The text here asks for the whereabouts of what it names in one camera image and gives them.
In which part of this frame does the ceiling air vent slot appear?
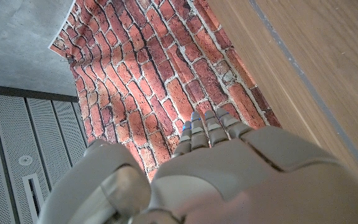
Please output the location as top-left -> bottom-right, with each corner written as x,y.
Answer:
22,173 -> 45,218

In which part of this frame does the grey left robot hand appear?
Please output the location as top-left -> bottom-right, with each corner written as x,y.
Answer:
37,107 -> 358,224

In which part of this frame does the red brick print backdrop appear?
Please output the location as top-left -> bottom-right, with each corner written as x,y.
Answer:
48,0 -> 282,183

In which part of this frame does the round ceiling sensor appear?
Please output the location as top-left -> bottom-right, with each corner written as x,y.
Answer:
19,155 -> 34,166

